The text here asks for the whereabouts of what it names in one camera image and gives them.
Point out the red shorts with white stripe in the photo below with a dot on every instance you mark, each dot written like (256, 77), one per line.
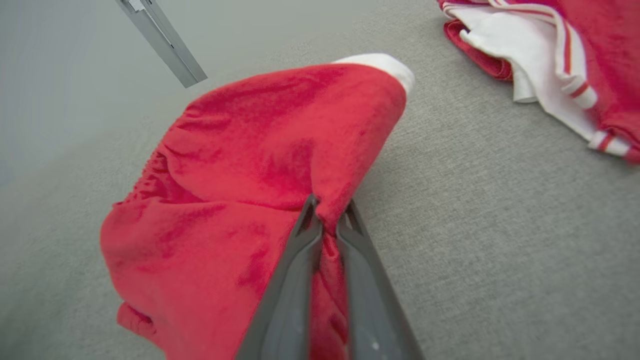
(225, 200)

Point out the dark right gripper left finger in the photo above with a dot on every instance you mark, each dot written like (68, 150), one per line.
(290, 310)

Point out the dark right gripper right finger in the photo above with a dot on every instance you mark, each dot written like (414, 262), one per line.
(372, 310)

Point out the red and white shirt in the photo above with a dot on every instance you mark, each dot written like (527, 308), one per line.
(600, 50)

